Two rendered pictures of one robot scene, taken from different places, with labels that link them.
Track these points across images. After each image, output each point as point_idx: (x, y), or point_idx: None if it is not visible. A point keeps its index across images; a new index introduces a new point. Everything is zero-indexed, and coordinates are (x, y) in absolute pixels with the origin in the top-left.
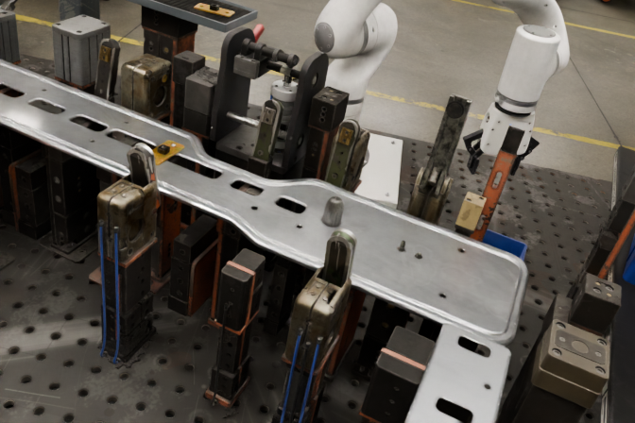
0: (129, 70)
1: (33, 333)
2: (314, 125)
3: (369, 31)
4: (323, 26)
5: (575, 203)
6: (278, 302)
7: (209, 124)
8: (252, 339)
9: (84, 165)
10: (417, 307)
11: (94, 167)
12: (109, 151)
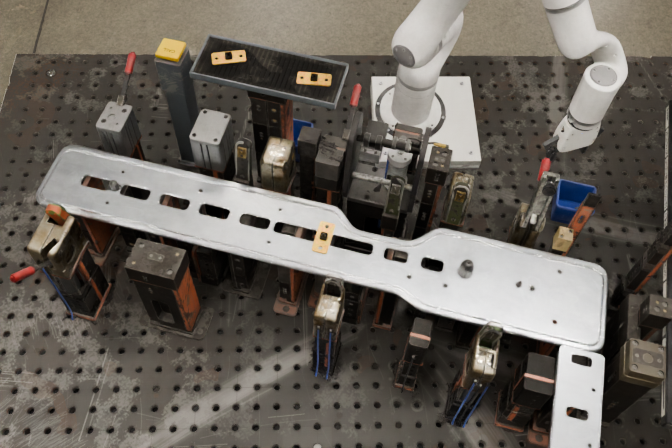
0: (269, 165)
1: (262, 370)
2: (429, 182)
3: (443, 39)
4: (402, 49)
5: (631, 99)
6: None
7: (338, 184)
8: (407, 329)
9: None
10: (540, 336)
11: None
12: (286, 250)
